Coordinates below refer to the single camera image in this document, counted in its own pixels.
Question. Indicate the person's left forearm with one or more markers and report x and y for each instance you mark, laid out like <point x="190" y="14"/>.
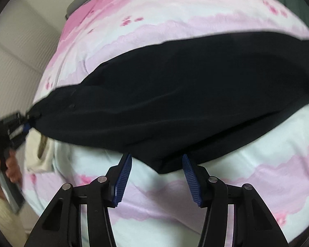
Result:
<point x="2" y="211"/>

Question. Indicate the grey bed headboard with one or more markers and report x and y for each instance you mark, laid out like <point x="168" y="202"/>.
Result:
<point x="76" y="6"/>

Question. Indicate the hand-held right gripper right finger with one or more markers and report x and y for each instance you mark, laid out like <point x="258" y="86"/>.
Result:
<point x="191" y="177"/>

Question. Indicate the pink floral blanket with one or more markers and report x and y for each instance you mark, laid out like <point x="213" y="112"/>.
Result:
<point x="170" y="12"/>

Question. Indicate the black pants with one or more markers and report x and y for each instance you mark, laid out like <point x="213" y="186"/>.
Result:
<point x="170" y="95"/>

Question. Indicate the person's left hand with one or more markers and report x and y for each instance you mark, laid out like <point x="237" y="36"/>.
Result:
<point x="12" y="169"/>

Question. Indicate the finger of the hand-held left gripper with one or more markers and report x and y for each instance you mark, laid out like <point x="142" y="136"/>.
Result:
<point x="14" y="117"/>
<point x="22" y="131"/>

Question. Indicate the beige folded cloth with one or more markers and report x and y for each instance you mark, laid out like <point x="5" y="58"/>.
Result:
<point x="37" y="154"/>

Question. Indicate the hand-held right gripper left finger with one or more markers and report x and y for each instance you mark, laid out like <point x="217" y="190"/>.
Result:
<point x="123" y="175"/>

